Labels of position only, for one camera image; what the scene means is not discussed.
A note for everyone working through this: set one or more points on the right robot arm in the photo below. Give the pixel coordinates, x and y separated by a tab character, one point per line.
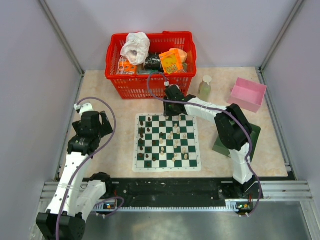
234	130

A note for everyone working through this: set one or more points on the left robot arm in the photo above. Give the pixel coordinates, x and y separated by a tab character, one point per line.
66	216

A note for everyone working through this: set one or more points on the black wrapped package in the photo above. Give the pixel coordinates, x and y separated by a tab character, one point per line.
153	62

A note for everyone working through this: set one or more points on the white crumpled plastic bag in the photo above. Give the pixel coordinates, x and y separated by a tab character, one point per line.
136	48

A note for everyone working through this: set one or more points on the pink open box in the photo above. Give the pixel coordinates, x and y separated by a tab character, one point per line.
247	94

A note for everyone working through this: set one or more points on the orange snack box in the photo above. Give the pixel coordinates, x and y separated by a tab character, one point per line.
173	61

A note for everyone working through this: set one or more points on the red plastic basket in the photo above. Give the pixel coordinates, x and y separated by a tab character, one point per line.
131	82

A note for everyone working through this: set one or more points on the aluminium frame rail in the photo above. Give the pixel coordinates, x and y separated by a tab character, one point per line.
61	36

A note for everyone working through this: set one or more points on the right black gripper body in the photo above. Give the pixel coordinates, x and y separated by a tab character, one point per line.
170	110

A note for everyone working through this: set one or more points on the small orange packet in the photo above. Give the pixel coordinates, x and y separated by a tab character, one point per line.
125	67

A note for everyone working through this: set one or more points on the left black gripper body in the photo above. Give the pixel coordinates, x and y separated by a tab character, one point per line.
104	129

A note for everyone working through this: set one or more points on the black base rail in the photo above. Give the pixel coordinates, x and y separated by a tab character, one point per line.
180	192

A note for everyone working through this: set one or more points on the green white chess mat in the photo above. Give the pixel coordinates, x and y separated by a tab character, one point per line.
159	127

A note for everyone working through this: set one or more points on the green liquid bottle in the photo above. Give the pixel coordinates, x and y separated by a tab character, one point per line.
204	89

